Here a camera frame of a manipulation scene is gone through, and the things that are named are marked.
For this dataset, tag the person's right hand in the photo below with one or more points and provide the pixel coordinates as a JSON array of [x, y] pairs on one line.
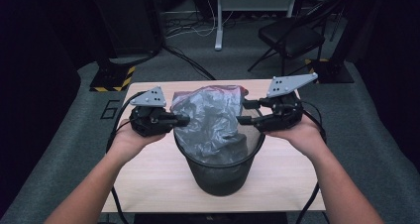
[[307, 138]]

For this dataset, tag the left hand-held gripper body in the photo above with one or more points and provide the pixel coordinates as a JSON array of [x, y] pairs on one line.
[[150, 118]]

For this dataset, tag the dark cabinet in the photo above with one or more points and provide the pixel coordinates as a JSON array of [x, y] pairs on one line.
[[128, 19]]

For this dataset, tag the black folding chair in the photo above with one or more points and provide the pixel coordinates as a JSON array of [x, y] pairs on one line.
[[292, 35]]

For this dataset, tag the white metal desk frame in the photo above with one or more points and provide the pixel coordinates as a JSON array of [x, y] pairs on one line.
[[218, 25]]

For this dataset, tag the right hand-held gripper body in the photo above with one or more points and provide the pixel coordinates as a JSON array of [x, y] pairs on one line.
[[285, 113]]

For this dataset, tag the person's left hand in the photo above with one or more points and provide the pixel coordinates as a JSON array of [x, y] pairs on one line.
[[128, 143]]

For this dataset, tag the black mesh trash bin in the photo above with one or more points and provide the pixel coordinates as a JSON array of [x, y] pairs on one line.
[[219, 179]]

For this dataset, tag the striped black stand base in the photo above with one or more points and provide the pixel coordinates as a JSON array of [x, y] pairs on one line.
[[332, 71], [110, 78]]

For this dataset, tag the grey plastic trash bag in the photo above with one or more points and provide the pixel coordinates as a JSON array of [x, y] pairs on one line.
[[211, 121]]

